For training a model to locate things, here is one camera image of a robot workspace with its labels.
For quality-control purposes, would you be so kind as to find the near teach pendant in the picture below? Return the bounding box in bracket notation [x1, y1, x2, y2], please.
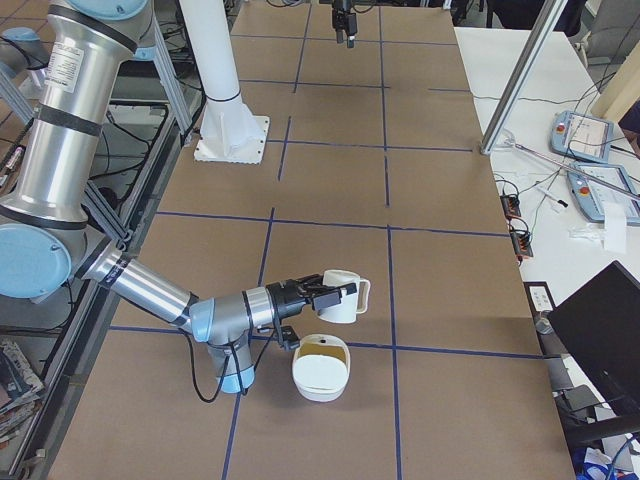
[567, 162, 639, 226]

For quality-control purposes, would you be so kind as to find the white oval bowl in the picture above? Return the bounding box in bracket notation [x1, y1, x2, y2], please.
[292, 333, 351, 402]

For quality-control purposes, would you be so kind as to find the orange black circuit module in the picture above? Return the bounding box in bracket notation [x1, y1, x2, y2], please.
[500, 194, 521, 219]

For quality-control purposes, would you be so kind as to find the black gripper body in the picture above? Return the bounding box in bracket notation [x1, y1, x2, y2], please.
[331, 0, 357, 31]
[266, 279, 311, 320]

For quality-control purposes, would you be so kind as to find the stack of books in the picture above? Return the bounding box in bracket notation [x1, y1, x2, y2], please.
[1, 338, 45, 448]

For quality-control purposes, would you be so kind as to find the aluminium table frame rail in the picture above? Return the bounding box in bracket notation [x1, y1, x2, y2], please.
[1, 98, 181, 479]

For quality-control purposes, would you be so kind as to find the metal grabber stick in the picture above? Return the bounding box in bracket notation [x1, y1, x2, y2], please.
[494, 132, 639, 203]

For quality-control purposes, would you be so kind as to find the white ribbed plastic mug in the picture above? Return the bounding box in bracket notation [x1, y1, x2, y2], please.
[318, 269, 371, 324]

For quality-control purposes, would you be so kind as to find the aluminium frame post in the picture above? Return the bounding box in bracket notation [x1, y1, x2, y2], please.
[480, 0, 567, 156]

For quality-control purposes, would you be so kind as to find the black laptop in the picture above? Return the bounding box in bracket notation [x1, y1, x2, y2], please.
[549, 261, 639, 415]

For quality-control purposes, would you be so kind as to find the teach pendant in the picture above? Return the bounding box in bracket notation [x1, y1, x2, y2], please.
[567, 162, 639, 226]
[550, 110, 614, 164]

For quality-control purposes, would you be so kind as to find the far teach pendant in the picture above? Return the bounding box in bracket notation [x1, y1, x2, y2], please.
[550, 110, 614, 164]

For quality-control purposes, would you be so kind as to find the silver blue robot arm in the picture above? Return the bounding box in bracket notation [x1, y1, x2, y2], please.
[1, 1, 358, 393]

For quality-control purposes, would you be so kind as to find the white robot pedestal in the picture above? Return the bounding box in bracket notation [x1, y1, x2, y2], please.
[180, 0, 270, 164]

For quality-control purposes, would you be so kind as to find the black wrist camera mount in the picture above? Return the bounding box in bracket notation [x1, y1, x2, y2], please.
[276, 326, 300, 351]

